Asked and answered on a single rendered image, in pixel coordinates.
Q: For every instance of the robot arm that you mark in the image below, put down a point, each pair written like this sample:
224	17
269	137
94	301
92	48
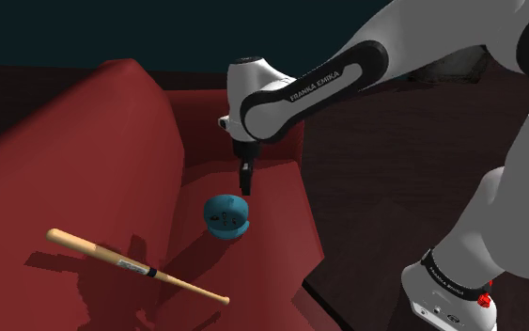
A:
525	192

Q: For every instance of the blue baseball cap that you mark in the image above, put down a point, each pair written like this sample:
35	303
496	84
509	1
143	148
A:
225	214

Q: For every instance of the wooden baseball bat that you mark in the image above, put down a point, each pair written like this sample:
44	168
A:
122	262

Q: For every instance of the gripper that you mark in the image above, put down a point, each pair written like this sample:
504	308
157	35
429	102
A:
245	149

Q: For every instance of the red sofa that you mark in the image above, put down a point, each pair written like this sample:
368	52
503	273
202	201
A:
85	174

